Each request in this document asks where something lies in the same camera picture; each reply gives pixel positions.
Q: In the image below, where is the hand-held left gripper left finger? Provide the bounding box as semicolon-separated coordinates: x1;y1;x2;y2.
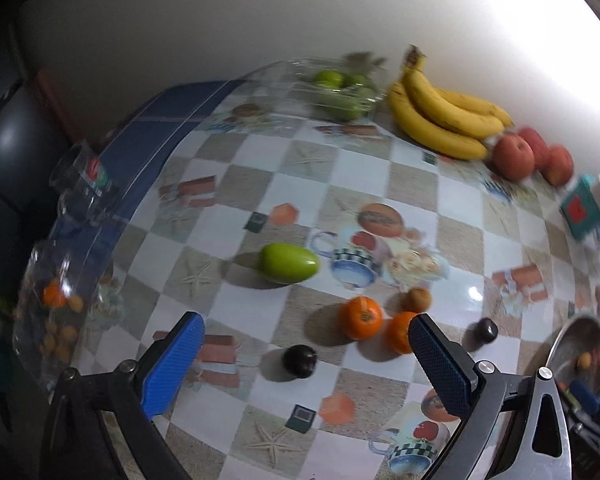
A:
39;311;206;480

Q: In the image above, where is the steel bowl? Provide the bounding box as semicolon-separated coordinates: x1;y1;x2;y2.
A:
542;311;600;411

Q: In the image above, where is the long green mango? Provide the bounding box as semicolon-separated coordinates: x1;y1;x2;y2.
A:
258;243;322;284

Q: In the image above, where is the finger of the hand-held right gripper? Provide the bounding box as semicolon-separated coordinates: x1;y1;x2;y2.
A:
562;379;600;428

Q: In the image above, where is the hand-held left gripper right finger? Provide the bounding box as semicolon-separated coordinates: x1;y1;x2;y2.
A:
408;313;576;480

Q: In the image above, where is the dark padded chair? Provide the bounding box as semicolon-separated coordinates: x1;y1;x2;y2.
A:
0;60;76;281

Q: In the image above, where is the clear plastic lime container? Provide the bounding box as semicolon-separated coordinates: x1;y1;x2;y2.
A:
260;57;388;123

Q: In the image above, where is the green lime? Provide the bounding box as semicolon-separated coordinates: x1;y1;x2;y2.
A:
347;75;378;96
314;70;345;90

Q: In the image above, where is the checkered printed tablecloth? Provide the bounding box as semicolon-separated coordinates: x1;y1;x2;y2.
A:
45;75;600;480

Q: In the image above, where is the small orange tangerine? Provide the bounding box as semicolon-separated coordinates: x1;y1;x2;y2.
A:
42;282;68;308

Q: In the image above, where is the red apple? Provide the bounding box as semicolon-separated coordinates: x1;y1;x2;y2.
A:
492;133;537;181
540;144;575;187
517;126;551;171

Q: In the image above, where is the yellow banana bunch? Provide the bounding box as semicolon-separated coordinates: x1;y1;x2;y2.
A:
387;45;516;161

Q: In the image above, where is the dark purple plum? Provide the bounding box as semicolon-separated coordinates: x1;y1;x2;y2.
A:
282;344;318;378
475;317;499;347

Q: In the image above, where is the pile of kumquats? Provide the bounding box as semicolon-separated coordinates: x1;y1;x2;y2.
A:
40;292;86;361

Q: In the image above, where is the teal box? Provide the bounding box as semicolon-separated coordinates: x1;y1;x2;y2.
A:
560;175;600;241

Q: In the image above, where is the glass mug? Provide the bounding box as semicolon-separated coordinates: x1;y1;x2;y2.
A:
49;141;118;223

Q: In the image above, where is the clear plastic kumquat container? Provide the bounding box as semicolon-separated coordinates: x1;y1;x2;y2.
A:
12;240;106;386

